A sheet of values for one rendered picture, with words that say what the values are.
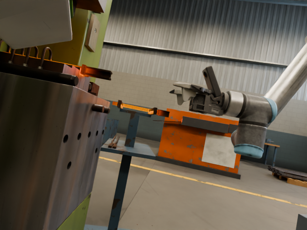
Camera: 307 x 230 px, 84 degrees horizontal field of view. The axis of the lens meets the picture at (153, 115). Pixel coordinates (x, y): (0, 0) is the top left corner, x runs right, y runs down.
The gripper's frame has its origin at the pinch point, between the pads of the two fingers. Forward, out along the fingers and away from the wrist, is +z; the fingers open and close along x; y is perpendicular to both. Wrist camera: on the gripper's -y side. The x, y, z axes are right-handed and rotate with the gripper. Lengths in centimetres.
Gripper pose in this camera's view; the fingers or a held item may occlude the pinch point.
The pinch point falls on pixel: (171, 86)
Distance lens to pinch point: 64.1
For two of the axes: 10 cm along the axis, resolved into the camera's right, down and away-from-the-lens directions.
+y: -1.9, 9.8, -0.4
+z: -9.8, -1.9, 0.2
